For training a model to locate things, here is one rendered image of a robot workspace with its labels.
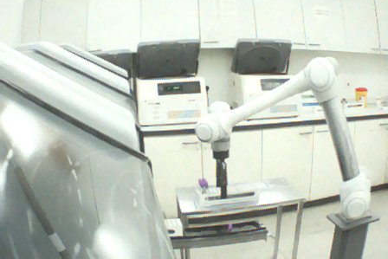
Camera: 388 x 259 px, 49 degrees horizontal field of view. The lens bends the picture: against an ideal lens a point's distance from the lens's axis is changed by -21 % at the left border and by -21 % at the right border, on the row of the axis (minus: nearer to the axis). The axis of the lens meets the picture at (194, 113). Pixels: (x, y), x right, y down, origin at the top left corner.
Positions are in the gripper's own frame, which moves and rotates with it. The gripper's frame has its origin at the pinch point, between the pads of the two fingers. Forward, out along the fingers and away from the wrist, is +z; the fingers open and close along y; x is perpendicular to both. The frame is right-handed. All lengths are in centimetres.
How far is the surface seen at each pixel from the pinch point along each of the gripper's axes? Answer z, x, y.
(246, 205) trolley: 5.4, -9.5, -11.6
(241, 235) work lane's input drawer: 7.6, 0.6, -46.1
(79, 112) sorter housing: -60, 51, -157
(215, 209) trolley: 5.3, 5.1, -11.2
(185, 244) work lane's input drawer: 9, 23, -46
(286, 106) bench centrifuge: -12, -95, 189
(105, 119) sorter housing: -58, 46, -157
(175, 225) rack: 1, 27, -42
